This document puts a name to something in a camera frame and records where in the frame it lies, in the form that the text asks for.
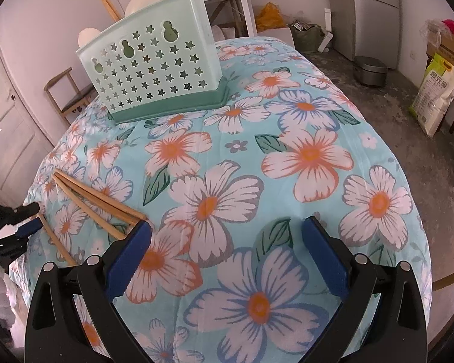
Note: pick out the wooden chair with dark seat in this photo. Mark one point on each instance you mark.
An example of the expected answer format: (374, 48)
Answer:
(73, 96)

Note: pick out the grey refrigerator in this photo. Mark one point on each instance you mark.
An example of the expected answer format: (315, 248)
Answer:
(370, 15)

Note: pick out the white woven sack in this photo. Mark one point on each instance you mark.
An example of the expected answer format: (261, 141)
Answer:
(221, 32)

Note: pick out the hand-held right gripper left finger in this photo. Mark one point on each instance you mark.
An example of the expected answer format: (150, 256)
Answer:
(130, 257)

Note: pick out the yellow plastic bag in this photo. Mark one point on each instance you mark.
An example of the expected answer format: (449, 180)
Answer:
(268, 17)

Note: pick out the clear plastic bag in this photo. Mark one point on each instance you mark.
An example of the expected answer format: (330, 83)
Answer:
(433, 30)

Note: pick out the grey rice cooker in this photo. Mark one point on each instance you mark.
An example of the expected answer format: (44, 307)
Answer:
(370, 72)

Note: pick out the green plastic utensil basket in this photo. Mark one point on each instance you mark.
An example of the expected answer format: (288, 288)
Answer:
(155, 79)

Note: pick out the white cardboard box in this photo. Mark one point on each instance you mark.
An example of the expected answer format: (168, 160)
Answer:
(280, 37)

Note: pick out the floral blue tablecloth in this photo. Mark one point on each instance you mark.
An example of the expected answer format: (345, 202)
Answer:
(249, 151)

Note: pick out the white and green rice sack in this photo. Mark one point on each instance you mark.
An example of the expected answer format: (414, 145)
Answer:
(435, 94)

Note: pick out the white wooden door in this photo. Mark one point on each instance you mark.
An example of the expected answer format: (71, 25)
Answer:
(11, 128)

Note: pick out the green fabric bag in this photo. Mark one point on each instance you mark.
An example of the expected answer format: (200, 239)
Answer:
(306, 37)

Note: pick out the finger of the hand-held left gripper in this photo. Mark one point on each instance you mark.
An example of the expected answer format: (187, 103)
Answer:
(28, 210)
(30, 228)

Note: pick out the white board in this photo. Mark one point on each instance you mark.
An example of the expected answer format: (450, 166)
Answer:
(327, 22)

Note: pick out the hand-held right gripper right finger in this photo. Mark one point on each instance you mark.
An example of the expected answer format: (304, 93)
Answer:
(325, 261)

